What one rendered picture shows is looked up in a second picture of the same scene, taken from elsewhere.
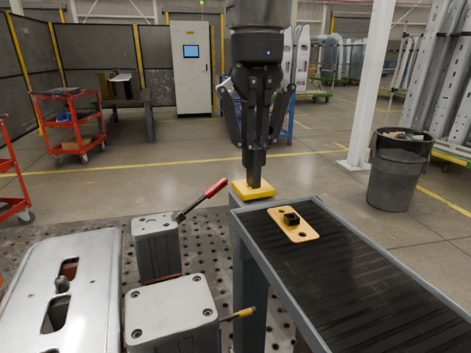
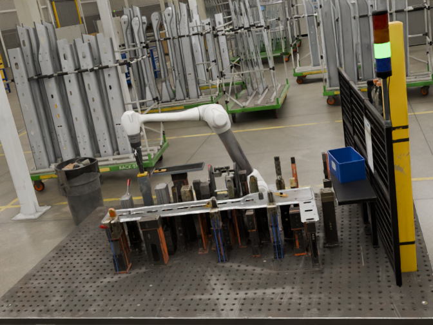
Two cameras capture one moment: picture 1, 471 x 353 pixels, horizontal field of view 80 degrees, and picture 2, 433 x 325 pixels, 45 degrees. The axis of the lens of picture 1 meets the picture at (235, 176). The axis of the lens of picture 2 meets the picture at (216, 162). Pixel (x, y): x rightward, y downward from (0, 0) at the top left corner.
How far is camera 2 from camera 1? 343 cm
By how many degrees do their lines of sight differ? 57
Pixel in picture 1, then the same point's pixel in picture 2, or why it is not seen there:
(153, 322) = (163, 186)
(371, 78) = (10, 131)
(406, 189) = (100, 200)
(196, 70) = not seen: outside the picture
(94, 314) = (143, 209)
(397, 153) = (84, 177)
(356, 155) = (31, 203)
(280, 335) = not seen: hidden behind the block
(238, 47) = (136, 144)
